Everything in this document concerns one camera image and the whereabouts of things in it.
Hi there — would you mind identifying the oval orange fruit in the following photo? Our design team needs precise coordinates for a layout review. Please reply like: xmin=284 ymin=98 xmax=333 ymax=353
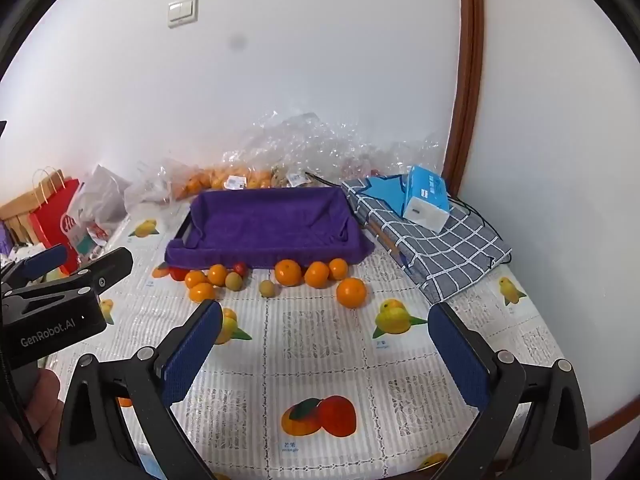
xmin=189 ymin=283 xmax=216 ymax=304

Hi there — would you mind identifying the green yellow small fruit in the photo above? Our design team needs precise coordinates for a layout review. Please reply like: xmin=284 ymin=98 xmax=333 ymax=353
xmin=258 ymin=280 xmax=277 ymax=298
xmin=224 ymin=271 xmax=243 ymax=292

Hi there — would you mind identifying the large orange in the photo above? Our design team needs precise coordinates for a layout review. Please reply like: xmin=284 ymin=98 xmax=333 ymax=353
xmin=336 ymin=278 xmax=368 ymax=309

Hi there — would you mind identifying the small orange mandarin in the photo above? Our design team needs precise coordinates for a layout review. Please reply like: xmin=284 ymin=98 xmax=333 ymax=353
xmin=329 ymin=258 xmax=349 ymax=281

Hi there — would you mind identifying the person's left hand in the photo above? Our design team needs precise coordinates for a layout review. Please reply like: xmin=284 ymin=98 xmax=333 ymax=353
xmin=26 ymin=368 xmax=64 ymax=464

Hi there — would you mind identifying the red paper shopping bag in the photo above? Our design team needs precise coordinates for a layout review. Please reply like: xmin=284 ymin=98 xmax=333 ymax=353
xmin=29 ymin=167 xmax=80 ymax=275

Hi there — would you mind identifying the brown paper bag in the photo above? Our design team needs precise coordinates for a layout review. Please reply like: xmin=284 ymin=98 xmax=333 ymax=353
xmin=0 ymin=167 xmax=66 ymax=245

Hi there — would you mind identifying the white plastic bag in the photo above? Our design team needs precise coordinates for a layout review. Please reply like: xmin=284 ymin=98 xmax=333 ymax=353
xmin=67 ymin=165 xmax=131 ymax=263

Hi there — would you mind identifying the clear bag of oranges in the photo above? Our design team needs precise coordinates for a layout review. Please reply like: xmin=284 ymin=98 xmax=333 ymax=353
xmin=165 ymin=160 xmax=279 ymax=200

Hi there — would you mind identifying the grey checkered cloth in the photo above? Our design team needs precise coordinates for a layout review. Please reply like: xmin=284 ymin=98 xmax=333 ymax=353
xmin=341 ymin=177 xmax=512 ymax=304

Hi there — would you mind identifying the red cherry tomato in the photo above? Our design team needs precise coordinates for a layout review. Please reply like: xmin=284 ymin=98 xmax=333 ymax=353
xmin=232 ymin=262 xmax=248 ymax=278

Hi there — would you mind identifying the fruit print tablecloth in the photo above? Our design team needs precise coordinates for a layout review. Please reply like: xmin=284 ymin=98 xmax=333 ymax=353
xmin=44 ymin=199 xmax=566 ymax=480

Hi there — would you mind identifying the blue tissue box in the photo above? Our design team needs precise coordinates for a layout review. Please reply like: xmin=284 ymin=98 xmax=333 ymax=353
xmin=402 ymin=166 xmax=450 ymax=233

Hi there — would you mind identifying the purple towel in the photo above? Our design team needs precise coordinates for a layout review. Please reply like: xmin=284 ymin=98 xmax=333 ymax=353
xmin=164 ymin=188 xmax=374 ymax=270

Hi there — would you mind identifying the crumpled clear plastic bag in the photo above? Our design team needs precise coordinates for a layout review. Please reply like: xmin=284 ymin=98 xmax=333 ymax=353
xmin=224 ymin=113 xmax=444 ymax=188

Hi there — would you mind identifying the black cable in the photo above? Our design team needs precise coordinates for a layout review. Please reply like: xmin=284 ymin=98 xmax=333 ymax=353
xmin=447 ymin=194 xmax=514 ymax=266

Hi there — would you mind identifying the brown wooden door frame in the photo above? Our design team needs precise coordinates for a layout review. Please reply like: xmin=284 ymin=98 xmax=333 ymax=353
xmin=442 ymin=0 xmax=485 ymax=196

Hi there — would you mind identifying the white light switch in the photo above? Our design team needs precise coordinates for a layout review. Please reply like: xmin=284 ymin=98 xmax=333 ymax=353
xmin=167 ymin=0 xmax=198 ymax=28

